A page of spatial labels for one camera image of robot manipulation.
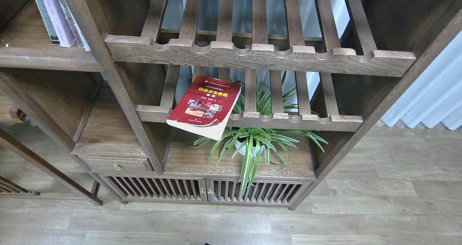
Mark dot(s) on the dark wooden bookshelf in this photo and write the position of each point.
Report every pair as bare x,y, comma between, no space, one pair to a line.
333,67

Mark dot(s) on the white standing books on shelf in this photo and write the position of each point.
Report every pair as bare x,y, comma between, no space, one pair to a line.
78,35

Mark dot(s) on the black yellow-green cover book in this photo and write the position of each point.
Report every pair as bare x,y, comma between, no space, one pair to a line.
48,23

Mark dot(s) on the green spider plant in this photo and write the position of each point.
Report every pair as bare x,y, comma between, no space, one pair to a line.
252,142

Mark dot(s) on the white curtain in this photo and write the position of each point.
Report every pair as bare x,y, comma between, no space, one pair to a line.
436,96

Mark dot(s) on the red cover book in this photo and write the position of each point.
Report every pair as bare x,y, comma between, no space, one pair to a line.
205,107

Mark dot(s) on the white lavender cover book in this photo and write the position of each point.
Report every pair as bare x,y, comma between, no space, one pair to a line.
58,19

